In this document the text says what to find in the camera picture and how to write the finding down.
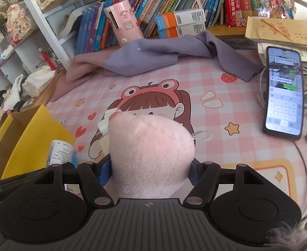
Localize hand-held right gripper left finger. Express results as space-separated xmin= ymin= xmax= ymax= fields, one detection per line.
xmin=20 ymin=157 xmax=115 ymax=206

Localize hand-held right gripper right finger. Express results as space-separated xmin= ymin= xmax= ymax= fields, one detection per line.
xmin=183 ymin=159 xmax=279 ymax=206

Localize white charger plug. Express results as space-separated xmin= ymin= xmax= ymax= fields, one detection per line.
xmin=98 ymin=107 xmax=120 ymax=136

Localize pink plush pig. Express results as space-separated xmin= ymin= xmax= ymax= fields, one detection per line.
xmin=108 ymin=111 xmax=213 ymax=198

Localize white spray bottle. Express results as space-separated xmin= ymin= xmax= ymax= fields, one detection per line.
xmin=47 ymin=140 xmax=74 ymax=167

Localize yellow cardboard box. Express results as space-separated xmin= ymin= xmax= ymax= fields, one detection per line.
xmin=0 ymin=105 xmax=77 ymax=181

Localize pink checked printed tablecloth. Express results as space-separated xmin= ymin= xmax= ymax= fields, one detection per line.
xmin=42 ymin=50 xmax=307 ymax=215

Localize pile of clothes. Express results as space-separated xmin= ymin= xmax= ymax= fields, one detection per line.
xmin=0 ymin=74 xmax=26 ymax=136

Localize crumpled white tissue pack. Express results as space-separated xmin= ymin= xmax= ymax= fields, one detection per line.
xmin=21 ymin=69 xmax=56 ymax=97

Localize fuzzy grey sleeve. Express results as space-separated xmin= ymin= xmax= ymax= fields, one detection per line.
xmin=266 ymin=201 xmax=307 ymax=251

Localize black smartphone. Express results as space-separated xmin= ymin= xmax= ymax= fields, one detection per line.
xmin=263 ymin=46 xmax=305 ymax=140

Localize purple and mauve cloth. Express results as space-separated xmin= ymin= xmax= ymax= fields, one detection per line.
xmin=50 ymin=30 xmax=264 ymax=102

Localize red pens in holder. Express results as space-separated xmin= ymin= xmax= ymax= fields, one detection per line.
xmin=38 ymin=46 xmax=57 ymax=71

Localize orange blue white carton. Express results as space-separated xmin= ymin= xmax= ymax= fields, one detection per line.
xmin=157 ymin=22 xmax=207 ymax=38
xmin=155 ymin=8 xmax=206 ymax=29

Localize row of leaning blue books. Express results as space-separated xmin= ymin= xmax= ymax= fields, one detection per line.
xmin=73 ymin=0 xmax=226 ymax=55

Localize pink cylindrical device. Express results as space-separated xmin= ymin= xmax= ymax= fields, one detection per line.
xmin=104 ymin=0 xmax=145 ymax=47

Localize pink cat figurine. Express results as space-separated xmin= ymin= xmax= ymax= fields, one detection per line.
xmin=5 ymin=3 xmax=32 ymax=45

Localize brown paper envelope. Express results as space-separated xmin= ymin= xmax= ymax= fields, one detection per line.
xmin=245 ymin=16 xmax=307 ymax=51

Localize white metal bookshelf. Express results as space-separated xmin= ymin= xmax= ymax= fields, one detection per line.
xmin=0 ymin=0 xmax=248 ymax=84

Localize red dictionaries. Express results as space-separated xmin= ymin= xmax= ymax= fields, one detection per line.
xmin=224 ymin=0 xmax=287 ymax=28

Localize colourful glittery ornament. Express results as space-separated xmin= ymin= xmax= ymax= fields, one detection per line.
xmin=255 ymin=0 xmax=298 ymax=21

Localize white cable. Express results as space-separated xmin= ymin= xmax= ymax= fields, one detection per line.
xmin=254 ymin=68 xmax=307 ymax=215

